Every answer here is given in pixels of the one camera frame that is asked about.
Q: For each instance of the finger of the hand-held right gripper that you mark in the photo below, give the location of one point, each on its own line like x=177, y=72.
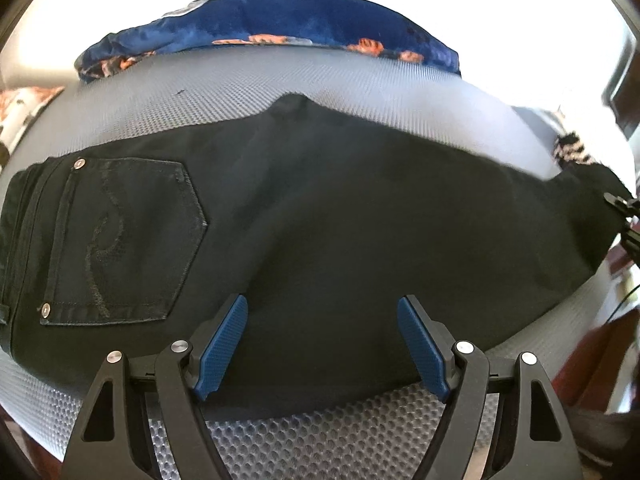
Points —
x=632, y=240
x=620, y=203

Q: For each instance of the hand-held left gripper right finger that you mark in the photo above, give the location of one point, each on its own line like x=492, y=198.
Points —
x=420, y=345

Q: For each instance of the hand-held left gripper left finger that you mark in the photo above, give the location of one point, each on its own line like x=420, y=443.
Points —
x=222, y=345

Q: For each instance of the black pants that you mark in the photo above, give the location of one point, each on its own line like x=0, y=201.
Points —
x=325, y=210

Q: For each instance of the black white striped cloth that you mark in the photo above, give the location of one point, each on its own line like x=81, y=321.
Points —
x=572, y=150

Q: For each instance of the dark cloth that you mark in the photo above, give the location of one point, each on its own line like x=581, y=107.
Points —
x=605, y=432

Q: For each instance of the grey mesh mat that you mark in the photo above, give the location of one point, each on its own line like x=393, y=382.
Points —
x=350, y=85

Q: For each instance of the white orange floral pillow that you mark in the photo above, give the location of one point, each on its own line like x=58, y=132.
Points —
x=20, y=110

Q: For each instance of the blue floral blanket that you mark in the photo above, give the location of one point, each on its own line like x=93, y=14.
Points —
x=280, y=20

